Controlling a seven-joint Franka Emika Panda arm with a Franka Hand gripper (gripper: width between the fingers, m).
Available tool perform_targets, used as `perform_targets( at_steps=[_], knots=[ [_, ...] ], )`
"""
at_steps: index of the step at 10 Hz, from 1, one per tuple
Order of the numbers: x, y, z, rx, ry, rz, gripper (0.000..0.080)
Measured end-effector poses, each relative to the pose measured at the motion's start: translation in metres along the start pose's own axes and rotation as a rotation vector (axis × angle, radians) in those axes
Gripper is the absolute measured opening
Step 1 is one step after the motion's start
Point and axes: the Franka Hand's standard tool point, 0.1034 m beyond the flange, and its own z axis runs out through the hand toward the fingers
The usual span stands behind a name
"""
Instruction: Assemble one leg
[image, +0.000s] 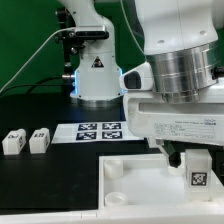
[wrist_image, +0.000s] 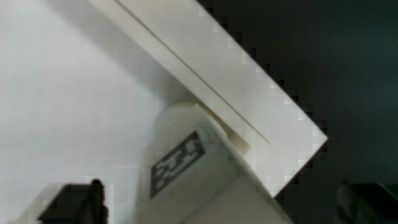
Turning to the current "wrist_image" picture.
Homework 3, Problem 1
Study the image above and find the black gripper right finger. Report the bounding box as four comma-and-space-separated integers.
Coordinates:
334, 181, 398, 224

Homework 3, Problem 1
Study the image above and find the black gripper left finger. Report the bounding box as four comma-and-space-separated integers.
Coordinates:
37, 179, 108, 224

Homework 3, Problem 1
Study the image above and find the white table leg with tag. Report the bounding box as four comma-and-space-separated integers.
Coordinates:
136, 102, 293, 224

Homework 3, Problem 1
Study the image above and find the white square tabletop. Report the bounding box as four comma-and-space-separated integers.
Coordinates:
0, 0, 327, 224

